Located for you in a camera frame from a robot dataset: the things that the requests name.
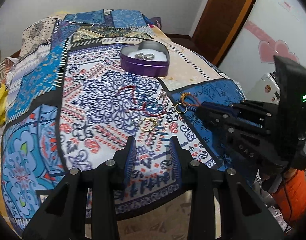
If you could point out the wooden door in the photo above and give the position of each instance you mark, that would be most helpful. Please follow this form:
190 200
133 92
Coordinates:
222 17

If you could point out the person's right forearm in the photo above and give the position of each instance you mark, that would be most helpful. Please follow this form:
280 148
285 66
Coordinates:
296 192

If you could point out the purple heart-shaped tin box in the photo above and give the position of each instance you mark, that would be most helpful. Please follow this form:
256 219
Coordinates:
145 63

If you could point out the white appliance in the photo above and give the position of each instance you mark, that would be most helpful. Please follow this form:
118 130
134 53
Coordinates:
264 87

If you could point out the white fridge with pink hearts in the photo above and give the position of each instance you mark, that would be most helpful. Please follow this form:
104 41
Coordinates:
280 25

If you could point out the purple bag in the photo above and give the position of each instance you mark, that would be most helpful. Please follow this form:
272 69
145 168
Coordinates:
156 21

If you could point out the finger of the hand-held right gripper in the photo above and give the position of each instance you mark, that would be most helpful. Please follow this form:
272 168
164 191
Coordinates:
252 110
215 117

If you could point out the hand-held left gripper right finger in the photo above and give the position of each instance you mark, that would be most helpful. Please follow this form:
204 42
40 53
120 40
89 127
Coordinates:
174 156

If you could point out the blue patchwork printed cloth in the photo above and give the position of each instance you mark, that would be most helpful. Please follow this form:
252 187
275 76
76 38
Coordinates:
98 100

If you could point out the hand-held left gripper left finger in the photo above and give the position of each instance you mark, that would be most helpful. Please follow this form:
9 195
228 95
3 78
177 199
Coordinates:
131 156

